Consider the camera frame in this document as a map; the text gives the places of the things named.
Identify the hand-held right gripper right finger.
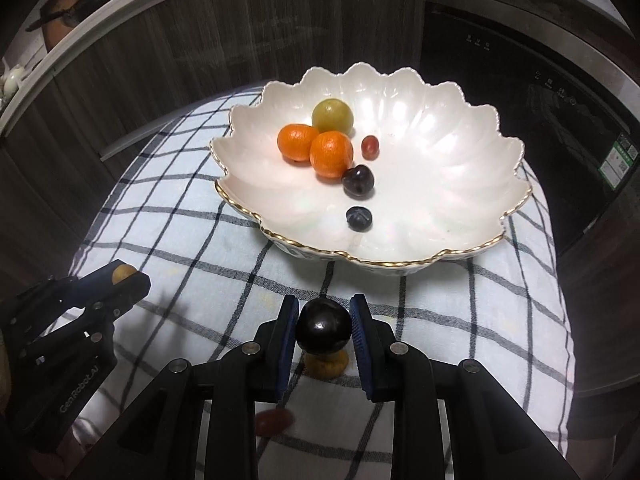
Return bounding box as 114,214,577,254
349,294,582,480

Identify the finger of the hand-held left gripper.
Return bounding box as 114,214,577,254
7,259,127,328
27,272,152,358

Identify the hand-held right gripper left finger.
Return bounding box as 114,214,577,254
67,294,301,480

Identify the small yellow fruit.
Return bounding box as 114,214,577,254
111,264,139,286

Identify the dark purple plum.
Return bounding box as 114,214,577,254
295,300,352,357

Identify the blueberry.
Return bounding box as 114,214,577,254
346,206,373,232

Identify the white scalloped bowl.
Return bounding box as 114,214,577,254
210,62,533,277

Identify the orange mandarin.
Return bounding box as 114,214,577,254
277,124,321,163
309,131,354,180

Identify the red oval fruit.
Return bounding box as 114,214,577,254
255,406,296,436

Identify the white checkered cloth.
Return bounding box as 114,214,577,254
37,85,576,480

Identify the white teapot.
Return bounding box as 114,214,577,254
0,57,27,100

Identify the green grape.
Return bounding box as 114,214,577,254
311,99,354,137

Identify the brown pot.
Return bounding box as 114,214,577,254
42,0,82,54

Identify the dark wood kitchen cabinet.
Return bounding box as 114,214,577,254
0,0,426,281

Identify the black built-in appliance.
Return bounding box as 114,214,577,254
415,0,640,401

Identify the green label sticker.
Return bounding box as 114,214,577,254
599,132,640,191

